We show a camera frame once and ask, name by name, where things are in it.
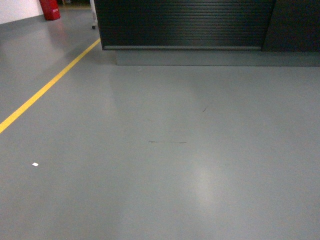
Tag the black slatted checkout counter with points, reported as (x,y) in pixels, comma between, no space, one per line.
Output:
(284,33)

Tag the white cart leg with caster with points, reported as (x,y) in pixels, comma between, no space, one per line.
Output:
(94,15)

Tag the red fire extinguisher box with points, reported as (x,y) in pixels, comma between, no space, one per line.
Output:
(50,9)

